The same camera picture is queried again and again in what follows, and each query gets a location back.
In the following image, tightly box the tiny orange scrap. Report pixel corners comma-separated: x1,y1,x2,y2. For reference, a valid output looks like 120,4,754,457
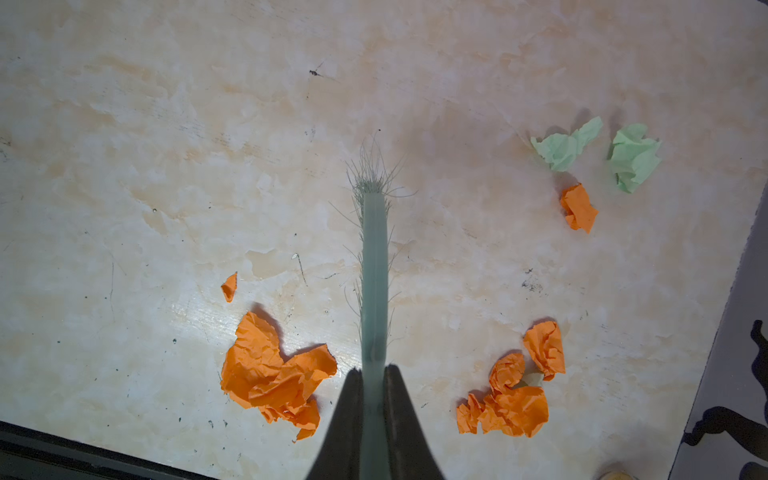
221,272,238,303

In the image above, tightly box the black base frame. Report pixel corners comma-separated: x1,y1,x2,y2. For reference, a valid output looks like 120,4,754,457
1,422,204,479

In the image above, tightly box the pale green scrap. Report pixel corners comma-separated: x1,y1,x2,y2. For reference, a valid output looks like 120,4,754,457
531,116,603,172

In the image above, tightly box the large orange paper scrap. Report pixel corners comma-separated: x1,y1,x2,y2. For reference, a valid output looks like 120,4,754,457
220,312,338,441

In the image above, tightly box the green hand brush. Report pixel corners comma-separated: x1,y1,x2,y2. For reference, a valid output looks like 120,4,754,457
348,137,396,479

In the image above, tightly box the green scrap right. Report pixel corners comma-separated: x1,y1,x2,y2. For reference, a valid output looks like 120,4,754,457
608,123,661,194

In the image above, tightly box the orange scrap near right arm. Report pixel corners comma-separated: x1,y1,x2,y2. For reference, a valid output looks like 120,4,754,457
456,320,566,438

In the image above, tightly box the small orange scrap right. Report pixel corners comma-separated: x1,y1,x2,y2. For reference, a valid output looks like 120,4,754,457
560,184,599,234

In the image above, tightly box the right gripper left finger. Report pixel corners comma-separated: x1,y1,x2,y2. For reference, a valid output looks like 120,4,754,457
306,369,363,480

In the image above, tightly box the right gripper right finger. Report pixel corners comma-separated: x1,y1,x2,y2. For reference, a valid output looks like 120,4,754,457
384,364,444,480

